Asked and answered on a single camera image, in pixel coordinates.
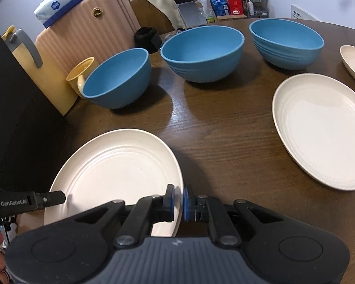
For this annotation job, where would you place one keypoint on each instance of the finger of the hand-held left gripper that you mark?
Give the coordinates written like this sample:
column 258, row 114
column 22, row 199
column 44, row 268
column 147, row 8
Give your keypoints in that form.
column 51, row 199

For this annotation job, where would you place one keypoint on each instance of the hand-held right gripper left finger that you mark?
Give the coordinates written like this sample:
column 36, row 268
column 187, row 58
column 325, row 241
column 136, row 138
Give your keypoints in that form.
column 171, row 204

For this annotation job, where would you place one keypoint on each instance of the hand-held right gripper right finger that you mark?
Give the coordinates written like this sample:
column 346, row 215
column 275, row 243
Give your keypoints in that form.
column 188, row 204

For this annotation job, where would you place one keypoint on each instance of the blue ribbed bowl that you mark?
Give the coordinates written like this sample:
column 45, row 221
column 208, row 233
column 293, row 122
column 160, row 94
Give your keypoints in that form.
column 115, row 74
column 201, row 50
column 284, row 38

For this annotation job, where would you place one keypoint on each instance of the large black box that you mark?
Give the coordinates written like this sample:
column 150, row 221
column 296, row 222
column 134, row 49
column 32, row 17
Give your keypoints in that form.
column 14, row 118

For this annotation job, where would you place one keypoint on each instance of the yellow cup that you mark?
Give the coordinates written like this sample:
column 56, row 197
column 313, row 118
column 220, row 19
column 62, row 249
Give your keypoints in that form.
column 78, row 75

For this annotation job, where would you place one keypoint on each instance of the black cylindrical case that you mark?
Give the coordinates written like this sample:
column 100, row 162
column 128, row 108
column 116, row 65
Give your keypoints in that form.
column 146, row 40

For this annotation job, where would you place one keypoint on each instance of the pink ribbed suitcase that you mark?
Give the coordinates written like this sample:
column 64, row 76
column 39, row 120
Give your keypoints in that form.
column 88, row 29

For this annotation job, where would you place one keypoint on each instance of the cardboard box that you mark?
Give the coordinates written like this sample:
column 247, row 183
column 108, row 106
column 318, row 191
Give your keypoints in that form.
column 232, row 17

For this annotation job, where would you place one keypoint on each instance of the blue box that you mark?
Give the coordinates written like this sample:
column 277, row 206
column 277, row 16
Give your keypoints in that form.
column 219, row 7

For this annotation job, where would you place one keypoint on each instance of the white blue tissue pack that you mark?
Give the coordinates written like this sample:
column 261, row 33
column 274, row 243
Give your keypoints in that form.
column 62, row 0

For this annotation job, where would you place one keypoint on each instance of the wooden chair with cloth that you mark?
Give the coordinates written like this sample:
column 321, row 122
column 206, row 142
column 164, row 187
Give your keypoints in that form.
column 168, row 0

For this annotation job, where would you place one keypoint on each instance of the white plastic bag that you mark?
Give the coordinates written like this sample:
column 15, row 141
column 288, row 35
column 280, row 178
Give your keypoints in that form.
column 207, row 0

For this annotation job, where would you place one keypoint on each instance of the white bottle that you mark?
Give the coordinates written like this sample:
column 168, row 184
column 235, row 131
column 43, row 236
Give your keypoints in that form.
column 250, row 9

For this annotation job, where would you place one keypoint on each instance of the tall red gift box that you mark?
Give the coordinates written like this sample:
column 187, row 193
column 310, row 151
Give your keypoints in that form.
column 233, row 1

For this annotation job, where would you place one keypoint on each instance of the white flat board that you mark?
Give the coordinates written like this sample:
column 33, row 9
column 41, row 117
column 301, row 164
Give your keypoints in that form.
column 305, row 13

